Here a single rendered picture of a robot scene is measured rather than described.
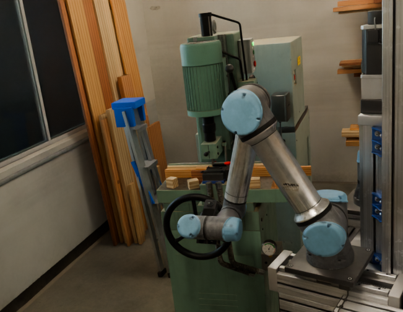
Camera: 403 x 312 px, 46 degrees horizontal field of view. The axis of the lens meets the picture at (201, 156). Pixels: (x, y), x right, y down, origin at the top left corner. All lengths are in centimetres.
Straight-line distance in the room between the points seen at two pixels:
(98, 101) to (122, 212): 83
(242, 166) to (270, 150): 20
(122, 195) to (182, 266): 145
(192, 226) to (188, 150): 332
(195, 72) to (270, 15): 238
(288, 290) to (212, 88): 86
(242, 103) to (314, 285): 67
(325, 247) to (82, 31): 256
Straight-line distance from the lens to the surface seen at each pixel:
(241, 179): 152
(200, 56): 198
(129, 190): 352
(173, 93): 468
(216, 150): 209
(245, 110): 128
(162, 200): 211
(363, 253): 167
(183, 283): 228
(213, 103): 202
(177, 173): 222
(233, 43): 222
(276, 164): 133
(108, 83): 375
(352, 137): 398
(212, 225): 148
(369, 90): 163
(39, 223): 329
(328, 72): 429
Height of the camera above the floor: 162
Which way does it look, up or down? 17 degrees down
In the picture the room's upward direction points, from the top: 6 degrees counter-clockwise
